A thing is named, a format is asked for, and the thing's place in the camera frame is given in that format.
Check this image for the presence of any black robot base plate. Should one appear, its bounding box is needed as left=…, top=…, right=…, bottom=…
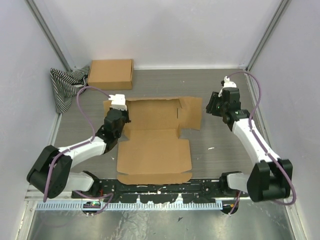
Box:
left=83, top=178, right=238, bottom=204

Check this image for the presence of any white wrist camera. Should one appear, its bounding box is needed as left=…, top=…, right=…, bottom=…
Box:
left=108, top=94, right=128, bottom=111
left=218, top=76, right=237, bottom=98

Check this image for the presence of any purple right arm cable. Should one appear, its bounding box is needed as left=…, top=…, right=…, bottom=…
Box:
left=228, top=70, right=298, bottom=216

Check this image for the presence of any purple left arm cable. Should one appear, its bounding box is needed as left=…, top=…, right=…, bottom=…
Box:
left=42, top=86, right=116, bottom=217

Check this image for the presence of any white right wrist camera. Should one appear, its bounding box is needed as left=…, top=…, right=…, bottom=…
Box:
left=218, top=76, right=237, bottom=98

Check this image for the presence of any aluminium front frame rail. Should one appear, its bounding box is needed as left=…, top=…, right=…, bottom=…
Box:
left=24, top=178, right=297, bottom=201

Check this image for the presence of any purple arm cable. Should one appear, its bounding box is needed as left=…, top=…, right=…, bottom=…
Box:
left=42, top=86, right=116, bottom=217
left=228, top=70, right=298, bottom=216

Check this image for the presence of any slotted aluminium cable duct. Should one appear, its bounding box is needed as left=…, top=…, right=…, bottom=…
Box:
left=35, top=199, right=223, bottom=211

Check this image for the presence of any brown cardboard box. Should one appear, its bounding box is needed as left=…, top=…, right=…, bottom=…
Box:
left=116, top=96, right=203, bottom=185
left=87, top=59, right=134, bottom=90

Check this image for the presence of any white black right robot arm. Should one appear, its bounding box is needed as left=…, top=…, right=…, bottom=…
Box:
left=206, top=87, right=297, bottom=202

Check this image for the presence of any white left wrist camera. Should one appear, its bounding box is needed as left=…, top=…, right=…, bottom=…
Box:
left=108, top=94, right=128, bottom=111

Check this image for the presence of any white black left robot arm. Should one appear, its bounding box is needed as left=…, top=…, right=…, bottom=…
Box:
left=26, top=107, right=130, bottom=199

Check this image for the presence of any closed brown cardboard box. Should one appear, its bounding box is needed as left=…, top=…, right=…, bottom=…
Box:
left=87, top=59, right=134, bottom=90

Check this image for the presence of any striped black white cloth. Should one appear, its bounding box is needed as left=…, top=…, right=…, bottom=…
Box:
left=49, top=65, right=90, bottom=114

